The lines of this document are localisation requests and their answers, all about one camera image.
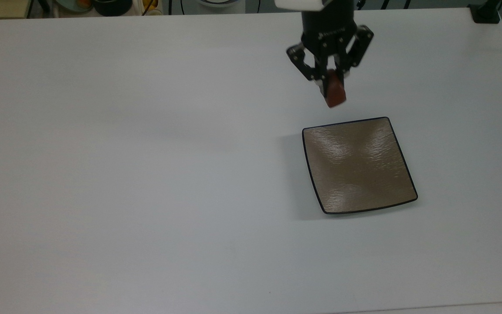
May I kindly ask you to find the small round reddish-brown food item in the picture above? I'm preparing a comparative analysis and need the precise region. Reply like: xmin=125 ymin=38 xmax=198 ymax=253
xmin=324 ymin=70 xmax=347 ymax=109

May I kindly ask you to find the black round container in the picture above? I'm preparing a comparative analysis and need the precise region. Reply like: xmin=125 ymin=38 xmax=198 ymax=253
xmin=93 ymin=0 xmax=133 ymax=17

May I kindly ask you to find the white round object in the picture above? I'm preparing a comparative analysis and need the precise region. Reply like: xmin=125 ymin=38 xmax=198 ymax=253
xmin=196 ymin=0 xmax=246 ymax=8

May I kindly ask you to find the yellow item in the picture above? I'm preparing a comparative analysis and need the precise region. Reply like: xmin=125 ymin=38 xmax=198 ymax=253
xmin=141 ymin=0 xmax=163 ymax=15

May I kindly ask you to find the white adjacent table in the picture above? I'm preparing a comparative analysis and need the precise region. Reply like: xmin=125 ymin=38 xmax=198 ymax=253
xmin=329 ymin=300 xmax=502 ymax=314

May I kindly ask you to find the beige wooden box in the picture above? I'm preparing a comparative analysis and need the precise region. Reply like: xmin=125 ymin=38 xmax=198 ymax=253
xmin=0 ymin=0 xmax=32 ymax=19

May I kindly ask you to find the pale bowl with orange item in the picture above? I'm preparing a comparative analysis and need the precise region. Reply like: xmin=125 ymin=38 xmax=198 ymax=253
xmin=54 ymin=0 xmax=93 ymax=12

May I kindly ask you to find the square brown ceramic plate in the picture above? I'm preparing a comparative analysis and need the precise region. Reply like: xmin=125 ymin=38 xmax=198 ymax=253
xmin=302 ymin=116 xmax=419 ymax=215

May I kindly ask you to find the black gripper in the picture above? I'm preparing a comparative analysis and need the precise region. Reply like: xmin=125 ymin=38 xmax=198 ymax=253
xmin=286 ymin=0 xmax=375 ymax=100

